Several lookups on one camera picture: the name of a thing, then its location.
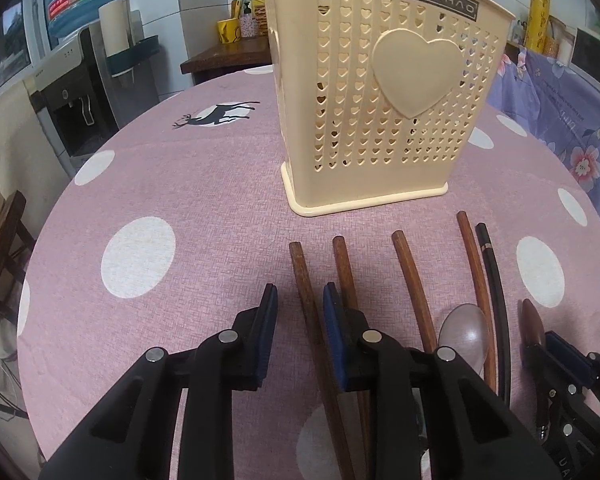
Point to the small wooden stool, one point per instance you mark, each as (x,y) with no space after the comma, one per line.
(11,227)

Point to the black chopstick on table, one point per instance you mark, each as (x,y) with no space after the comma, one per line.
(500,316)

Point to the pink polka dot tablecloth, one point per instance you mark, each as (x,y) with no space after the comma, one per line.
(180,221)

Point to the grey water dispenser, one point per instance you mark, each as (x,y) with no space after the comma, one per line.
(83,98)

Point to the brown wooden chopstick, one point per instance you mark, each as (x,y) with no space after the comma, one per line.
(321,362)
(350,300)
(490,369)
(418,298)

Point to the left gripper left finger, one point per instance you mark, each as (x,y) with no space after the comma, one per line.
(255,328)

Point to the cream plastic utensil basket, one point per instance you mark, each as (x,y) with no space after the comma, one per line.
(377,98)

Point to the purple floral cloth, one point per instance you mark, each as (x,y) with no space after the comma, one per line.
(557,106)

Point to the yellow mug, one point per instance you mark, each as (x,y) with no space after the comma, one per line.
(229,31)

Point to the rolled white paper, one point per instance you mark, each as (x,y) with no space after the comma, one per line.
(115,26)

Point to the dark wooden cabinet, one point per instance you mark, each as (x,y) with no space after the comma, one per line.
(225,59)

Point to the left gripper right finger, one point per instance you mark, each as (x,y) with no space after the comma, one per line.
(350,339)

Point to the yellow paper roll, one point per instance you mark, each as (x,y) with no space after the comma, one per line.
(536,29)

